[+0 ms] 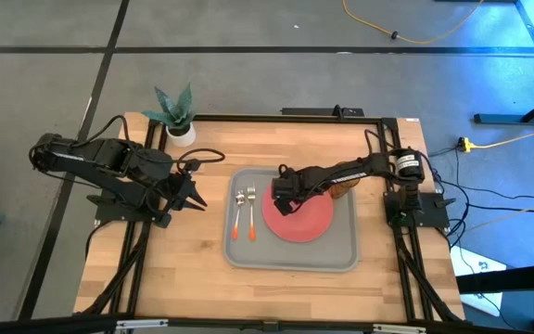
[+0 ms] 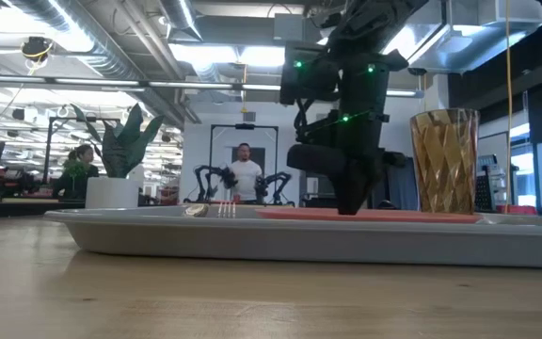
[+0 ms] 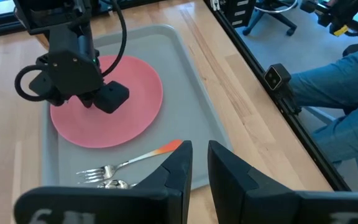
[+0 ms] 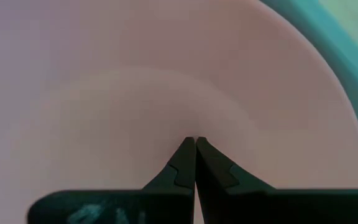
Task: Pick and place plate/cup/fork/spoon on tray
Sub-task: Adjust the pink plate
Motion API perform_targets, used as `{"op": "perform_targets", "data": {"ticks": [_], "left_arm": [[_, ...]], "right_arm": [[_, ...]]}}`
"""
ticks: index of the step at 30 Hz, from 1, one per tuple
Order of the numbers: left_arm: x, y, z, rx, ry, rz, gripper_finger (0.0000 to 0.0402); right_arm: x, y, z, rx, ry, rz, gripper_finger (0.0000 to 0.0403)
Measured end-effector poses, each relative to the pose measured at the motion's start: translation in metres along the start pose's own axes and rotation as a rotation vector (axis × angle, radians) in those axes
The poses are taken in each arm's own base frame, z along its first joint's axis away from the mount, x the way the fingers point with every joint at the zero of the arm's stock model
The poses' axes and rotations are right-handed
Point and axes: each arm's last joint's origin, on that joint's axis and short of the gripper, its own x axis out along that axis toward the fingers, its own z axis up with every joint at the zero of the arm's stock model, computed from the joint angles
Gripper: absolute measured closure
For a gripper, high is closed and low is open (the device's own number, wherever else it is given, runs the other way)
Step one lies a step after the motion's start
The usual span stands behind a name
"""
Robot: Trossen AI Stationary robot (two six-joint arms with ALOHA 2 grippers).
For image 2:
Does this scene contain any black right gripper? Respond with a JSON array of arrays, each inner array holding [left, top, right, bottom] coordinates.
[[286, 111, 407, 217]]

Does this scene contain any red round plate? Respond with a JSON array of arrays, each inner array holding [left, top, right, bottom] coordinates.
[[255, 207, 485, 225]]

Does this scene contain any amber faceted plastic cup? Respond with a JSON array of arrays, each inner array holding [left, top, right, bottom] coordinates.
[[409, 107, 481, 216]]

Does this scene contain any orange-handled metal fork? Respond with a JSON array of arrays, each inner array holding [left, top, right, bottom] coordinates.
[[216, 201, 238, 219]]

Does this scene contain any orange-handled metal spoon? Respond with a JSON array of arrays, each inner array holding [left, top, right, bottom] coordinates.
[[182, 202, 211, 219]]

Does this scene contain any grey plastic tray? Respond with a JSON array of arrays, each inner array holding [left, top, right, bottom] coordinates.
[[43, 203, 542, 270]]

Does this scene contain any person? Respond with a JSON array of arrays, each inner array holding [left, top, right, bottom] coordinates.
[[51, 143, 101, 202], [227, 142, 265, 205]]

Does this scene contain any black perforated rack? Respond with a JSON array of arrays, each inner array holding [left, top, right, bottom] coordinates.
[[474, 153, 508, 214]]

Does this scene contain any green succulent plant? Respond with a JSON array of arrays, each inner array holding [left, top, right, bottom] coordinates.
[[70, 103, 166, 180]]

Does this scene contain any white plant pot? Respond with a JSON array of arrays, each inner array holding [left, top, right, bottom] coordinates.
[[84, 175, 142, 210]]

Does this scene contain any small green leafy plant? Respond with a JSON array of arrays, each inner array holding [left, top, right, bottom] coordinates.
[[62, 158, 89, 179]]

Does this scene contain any black background station frame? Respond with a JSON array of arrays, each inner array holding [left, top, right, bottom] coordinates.
[[209, 122, 280, 204]]

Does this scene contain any yellow hanging cable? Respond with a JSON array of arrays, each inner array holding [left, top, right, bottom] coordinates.
[[503, 0, 514, 202]]

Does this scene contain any silver ceiling air duct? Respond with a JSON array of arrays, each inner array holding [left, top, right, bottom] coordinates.
[[7, 0, 192, 128]]

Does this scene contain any black yellow ceiling cord reel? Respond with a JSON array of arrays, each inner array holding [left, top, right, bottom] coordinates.
[[20, 36, 55, 63]]

